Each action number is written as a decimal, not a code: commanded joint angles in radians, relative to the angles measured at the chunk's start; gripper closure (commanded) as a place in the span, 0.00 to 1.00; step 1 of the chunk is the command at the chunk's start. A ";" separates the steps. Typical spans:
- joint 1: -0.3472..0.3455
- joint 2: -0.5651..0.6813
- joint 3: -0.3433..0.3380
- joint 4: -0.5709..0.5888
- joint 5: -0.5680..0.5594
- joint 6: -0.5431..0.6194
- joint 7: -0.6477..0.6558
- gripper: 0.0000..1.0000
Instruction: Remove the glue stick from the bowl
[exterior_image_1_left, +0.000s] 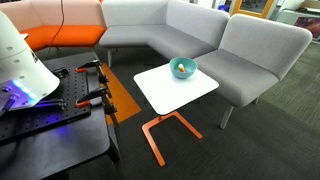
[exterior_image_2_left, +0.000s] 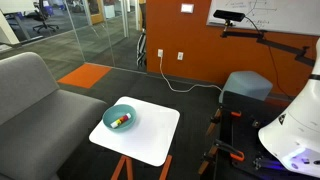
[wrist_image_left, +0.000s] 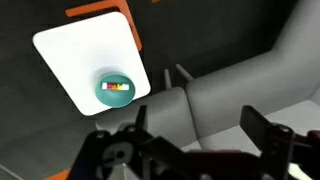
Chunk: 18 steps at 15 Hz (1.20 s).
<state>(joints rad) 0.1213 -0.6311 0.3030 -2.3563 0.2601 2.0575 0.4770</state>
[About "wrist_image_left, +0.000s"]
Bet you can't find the grey sofa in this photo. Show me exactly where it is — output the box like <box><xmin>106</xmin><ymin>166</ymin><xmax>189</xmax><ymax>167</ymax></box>
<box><xmin>94</xmin><ymin>0</ymin><xmax>320</xmax><ymax>158</ymax></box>

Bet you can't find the thin grey leg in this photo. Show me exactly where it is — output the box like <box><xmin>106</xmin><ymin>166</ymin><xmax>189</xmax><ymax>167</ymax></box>
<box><xmin>175</xmin><ymin>63</ymin><xmax>195</xmax><ymax>83</ymax></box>
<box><xmin>163</xmin><ymin>68</ymin><xmax>173</xmax><ymax>90</ymax></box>

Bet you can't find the white square board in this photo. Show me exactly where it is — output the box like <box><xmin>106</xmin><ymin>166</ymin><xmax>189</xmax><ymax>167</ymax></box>
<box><xmin>32</xmin><ymin>11</ymin><xmax>152</xmax><ymax>117</ymax></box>

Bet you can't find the glue stick with white cap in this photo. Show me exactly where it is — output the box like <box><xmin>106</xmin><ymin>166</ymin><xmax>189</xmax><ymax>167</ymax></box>
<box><xmin>100</xmin><ymin>81</ymin><xmax>130</xmax><ymax>92</ymax></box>

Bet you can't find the teal round bowl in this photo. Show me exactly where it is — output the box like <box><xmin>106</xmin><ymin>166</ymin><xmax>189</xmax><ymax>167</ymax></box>
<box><xmin>94</xmin><ymin>71</ymin><xmax>137</xmax><ymax>109</ymax></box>

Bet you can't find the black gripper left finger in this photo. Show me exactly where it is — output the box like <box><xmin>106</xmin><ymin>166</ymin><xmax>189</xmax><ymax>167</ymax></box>
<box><xmin>66</xmin><ymin>105</ymin><xmax>188</xmax><ymax>180</ymax></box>

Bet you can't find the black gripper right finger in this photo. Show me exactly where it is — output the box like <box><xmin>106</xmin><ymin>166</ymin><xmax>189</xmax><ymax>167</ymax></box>
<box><xmin>240</xmin><ymin>105</ymin><xmax>320</xmax><ymax>180</ymax></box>

